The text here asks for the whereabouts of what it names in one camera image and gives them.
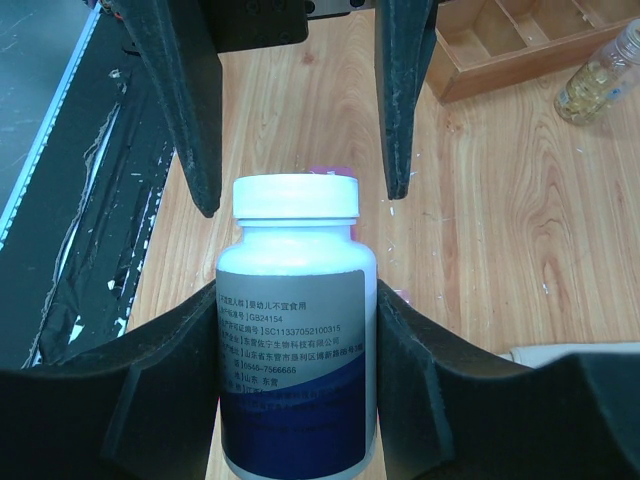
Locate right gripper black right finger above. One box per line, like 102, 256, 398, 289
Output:
377, 284, 639, 479

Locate white capped pill bottle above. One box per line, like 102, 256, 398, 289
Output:
215, 173, 377, 479

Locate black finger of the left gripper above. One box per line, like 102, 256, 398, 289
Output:
374, 0, 438, 200

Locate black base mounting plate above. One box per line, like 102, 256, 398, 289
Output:
1, 1, 174, 370

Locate clear bottle yellow capsules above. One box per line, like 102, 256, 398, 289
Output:
554, 19, 639, 126

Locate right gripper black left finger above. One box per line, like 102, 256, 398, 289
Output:
1, 283, 220, 479

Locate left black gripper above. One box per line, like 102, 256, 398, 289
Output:
114, 0, 375, 218

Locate wooden compartment tray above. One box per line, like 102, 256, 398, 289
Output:
426, 0, 639, 103

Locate pink weekly pill organizer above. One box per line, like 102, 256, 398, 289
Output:
305, 165, 414, 307

